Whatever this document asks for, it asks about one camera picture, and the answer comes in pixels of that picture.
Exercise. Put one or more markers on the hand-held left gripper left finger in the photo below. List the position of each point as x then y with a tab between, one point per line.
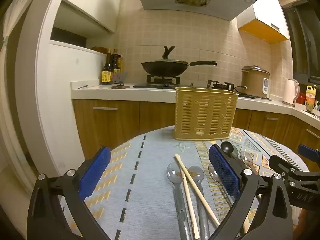
100	165

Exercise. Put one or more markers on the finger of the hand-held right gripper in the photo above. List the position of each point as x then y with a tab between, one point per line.
280	165
308	151

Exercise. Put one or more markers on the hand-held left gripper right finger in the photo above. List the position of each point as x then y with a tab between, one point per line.
222	170

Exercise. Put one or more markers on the clear plastic spoon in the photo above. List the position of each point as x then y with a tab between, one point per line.
178	200
201	205
213	173

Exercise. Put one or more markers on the black plastic spoon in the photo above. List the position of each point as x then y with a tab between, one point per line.
226	147

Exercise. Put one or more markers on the pale wooden chopstick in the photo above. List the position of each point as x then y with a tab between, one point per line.
246	223
192	182
191	212

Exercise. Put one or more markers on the beige plastic utensil basket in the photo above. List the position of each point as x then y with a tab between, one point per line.
200	115

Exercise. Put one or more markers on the steel sink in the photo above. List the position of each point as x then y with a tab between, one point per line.
311	113

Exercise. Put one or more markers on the wooden base cabinets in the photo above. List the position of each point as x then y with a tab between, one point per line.
112	125

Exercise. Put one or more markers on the patterned blue tablecloth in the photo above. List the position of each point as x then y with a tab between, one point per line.
150	180

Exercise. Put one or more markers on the orange packet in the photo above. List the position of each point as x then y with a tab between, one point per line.
302	98

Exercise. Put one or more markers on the yellow oil bottle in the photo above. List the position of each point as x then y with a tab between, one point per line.
310	97

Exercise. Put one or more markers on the white electric kettle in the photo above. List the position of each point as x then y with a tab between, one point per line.
290	92

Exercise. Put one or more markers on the white kitchen countertop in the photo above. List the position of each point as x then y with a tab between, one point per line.
105	92

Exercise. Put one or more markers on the brown rice cooker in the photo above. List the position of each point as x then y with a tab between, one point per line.
252	82

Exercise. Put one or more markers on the soy sauce bottle yellow label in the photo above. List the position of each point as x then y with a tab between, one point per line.
106	67

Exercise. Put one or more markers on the soy sauce bottle red label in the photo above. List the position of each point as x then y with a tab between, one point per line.
116	62

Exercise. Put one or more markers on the black gas stove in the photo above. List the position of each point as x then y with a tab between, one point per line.
162	81

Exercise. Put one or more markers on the white tall cabinet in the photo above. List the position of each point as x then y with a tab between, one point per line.
75	62

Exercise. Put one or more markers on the dark window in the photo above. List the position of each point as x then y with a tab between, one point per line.
305	42

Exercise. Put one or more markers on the black wok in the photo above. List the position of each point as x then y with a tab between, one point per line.
162	70

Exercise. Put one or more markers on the brown box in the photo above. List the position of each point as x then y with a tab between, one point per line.
98	49

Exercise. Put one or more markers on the wok lid with forked knob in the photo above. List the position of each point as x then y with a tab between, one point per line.
168	52

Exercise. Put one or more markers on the white and yellow wall cabinet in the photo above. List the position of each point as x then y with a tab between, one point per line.
265	12

